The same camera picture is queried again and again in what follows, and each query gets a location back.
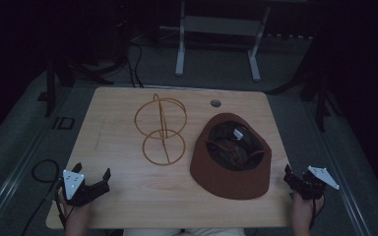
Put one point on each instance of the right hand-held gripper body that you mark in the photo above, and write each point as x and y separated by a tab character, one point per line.
313	183

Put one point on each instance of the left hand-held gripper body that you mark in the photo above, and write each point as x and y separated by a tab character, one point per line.
78	191

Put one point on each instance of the brown hat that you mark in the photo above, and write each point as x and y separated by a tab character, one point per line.
210	170

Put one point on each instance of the person's left hand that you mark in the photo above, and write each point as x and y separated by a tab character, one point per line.
75	213

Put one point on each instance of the person's right hand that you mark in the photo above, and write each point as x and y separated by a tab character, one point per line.
305	211

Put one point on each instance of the black metal stand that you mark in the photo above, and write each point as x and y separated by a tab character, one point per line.
321	98
50	85

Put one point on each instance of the black rectangular floor frame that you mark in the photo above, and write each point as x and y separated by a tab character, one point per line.
65	123

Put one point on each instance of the white metal desk frame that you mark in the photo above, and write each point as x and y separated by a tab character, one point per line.
220	26

